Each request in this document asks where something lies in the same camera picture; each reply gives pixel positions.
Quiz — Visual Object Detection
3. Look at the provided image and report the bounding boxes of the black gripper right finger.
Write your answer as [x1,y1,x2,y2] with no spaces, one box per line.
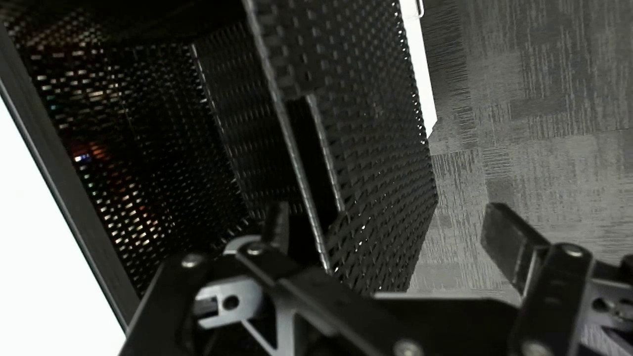
[478,199,633,356]

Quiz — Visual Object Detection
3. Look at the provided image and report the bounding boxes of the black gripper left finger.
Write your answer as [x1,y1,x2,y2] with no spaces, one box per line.
[118,199,425,356]

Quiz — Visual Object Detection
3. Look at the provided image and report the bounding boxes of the black mesh storage bin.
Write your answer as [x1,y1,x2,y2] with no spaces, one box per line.
[0,0,440,300]

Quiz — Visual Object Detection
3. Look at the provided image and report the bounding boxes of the black and white cabinet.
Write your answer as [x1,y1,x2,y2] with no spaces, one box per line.
[0,23,142,332]

